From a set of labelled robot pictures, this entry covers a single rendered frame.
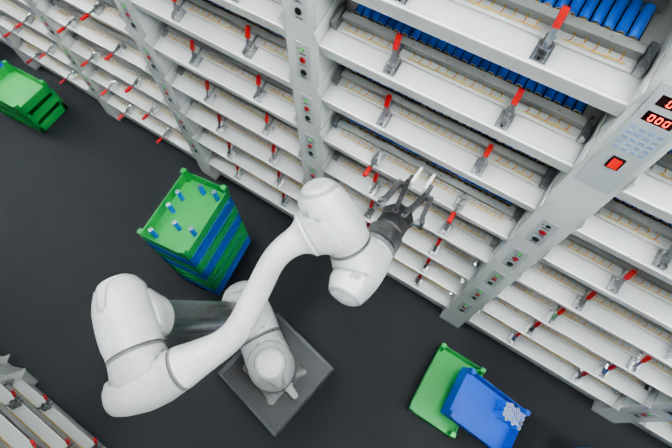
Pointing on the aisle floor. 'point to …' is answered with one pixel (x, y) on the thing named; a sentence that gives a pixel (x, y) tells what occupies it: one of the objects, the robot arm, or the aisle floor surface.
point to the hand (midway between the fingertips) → (422, 181)
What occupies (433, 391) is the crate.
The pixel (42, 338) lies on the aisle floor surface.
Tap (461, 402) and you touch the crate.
